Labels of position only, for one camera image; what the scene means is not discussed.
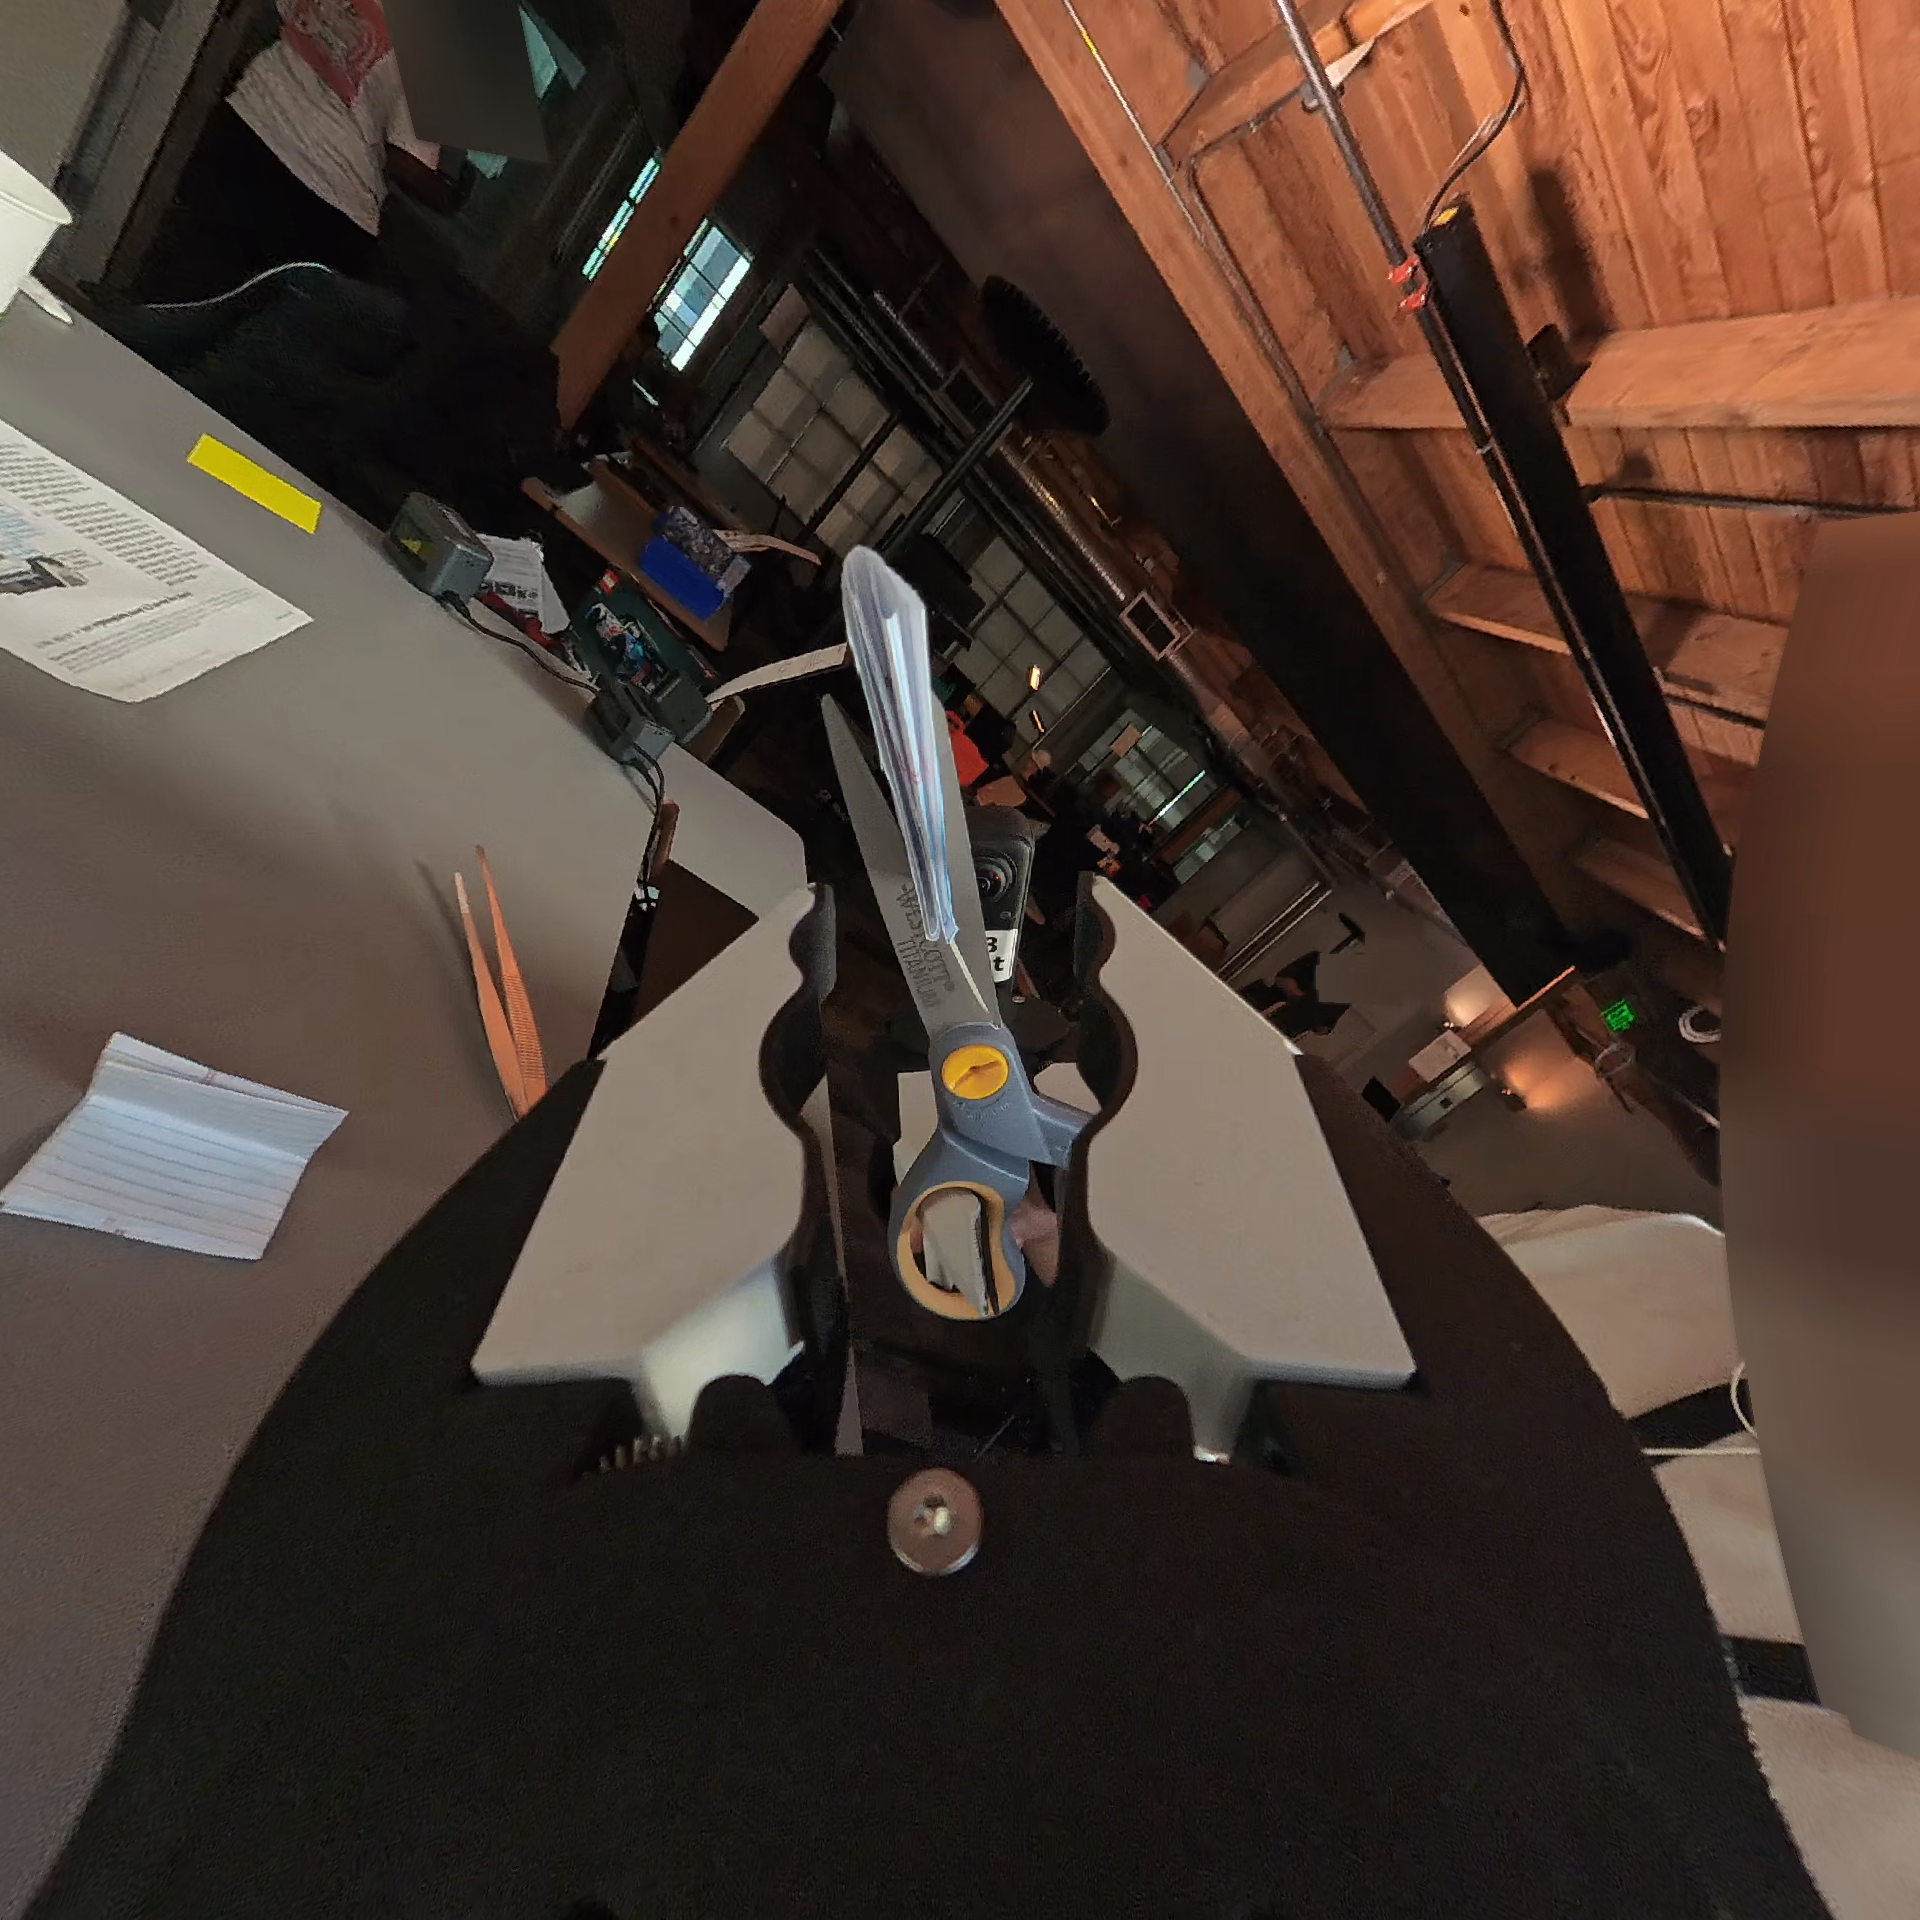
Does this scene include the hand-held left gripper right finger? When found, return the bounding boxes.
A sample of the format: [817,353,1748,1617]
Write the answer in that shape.
[1049,872,1422,1462]

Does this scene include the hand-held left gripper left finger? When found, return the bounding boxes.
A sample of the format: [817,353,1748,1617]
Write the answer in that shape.
[470,883,849,1448]

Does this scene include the grey orange-handled scissors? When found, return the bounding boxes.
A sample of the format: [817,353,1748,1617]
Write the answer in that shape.
[817,544,1098,1325]

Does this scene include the brown tweezers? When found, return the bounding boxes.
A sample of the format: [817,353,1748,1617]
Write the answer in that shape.
[453,846,549,1122]

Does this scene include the grey power box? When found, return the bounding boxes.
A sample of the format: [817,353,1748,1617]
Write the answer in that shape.
[381,492,496,606]
[586,680,680,768]

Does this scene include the blue storage bin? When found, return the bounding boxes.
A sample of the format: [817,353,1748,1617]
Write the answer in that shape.
[633,512,751,610]

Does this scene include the large paned window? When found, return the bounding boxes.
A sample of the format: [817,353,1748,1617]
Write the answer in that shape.
[697,314,982,577]

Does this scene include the folded lined paper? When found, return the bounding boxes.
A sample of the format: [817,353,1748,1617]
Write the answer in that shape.
[0,1029,351,1264]

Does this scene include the yellow sticky note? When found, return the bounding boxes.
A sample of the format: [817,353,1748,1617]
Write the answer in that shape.
[186,431,327,539]

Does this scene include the printed paper sheet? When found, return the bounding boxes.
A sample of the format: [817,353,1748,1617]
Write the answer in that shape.
[0,416,319,705]

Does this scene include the white paper cup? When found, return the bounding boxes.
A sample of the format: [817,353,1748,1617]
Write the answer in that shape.
[0,147,71,325]

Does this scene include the black cable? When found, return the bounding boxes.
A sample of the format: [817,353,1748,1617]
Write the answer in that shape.
[438,589,675,918]

